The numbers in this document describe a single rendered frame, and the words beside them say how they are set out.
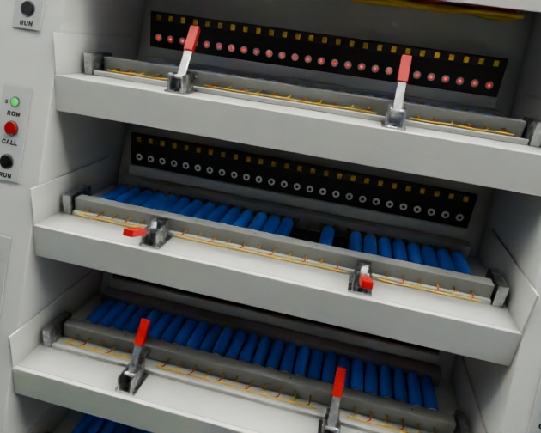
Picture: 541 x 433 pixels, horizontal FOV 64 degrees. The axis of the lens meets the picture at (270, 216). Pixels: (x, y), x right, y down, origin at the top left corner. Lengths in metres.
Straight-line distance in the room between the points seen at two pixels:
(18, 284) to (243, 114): 0.37
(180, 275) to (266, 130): 0.21
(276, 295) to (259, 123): 0.21
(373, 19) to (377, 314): 0.46
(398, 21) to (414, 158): 0.30
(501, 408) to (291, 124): 0.40
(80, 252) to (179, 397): 0.23
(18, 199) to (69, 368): 0.24
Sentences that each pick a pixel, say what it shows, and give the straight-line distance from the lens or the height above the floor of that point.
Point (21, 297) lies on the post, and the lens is 0.67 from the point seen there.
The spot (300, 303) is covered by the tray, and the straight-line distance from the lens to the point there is 0.53.
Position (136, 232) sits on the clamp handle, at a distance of 0.51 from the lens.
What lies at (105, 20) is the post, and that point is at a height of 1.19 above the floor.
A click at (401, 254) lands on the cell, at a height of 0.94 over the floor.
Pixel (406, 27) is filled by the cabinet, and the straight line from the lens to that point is 0.76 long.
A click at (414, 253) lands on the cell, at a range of 0.62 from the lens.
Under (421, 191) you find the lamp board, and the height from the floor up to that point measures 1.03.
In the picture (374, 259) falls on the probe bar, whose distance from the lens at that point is 0.56.
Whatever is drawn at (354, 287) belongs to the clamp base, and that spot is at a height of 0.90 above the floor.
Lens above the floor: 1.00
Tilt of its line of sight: 5 degrees down
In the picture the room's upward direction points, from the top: 11 degrees clockwise
